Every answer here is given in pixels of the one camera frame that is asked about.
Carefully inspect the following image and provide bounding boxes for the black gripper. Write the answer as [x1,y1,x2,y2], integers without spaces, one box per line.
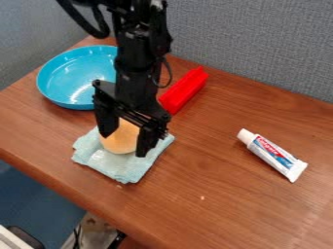
[93,66,170,158]

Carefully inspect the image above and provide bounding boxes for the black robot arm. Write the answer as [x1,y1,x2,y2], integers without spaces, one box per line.
[93,0,172,158]

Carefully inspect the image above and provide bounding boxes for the blue plastic plate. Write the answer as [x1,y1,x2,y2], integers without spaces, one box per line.
[36,45,118,110]

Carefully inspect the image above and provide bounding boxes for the white toothpaste tube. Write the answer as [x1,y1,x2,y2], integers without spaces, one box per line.
[237,128,309,183]

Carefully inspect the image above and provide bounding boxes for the orange egg-shaped sponge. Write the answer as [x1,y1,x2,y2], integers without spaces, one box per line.
[99,119,139,154]

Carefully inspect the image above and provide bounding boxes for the light blue folded cloth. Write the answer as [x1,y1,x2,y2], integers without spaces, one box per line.
[71,127,176,184]

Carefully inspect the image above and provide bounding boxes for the red plastic block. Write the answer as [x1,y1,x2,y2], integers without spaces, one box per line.
[160,66,209,115]

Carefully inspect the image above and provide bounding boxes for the objects under table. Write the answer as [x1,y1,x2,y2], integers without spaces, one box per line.
[0,214,127,249]

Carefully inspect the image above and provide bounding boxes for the black cable loop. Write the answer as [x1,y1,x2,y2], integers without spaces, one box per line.
[55,0,113,40]

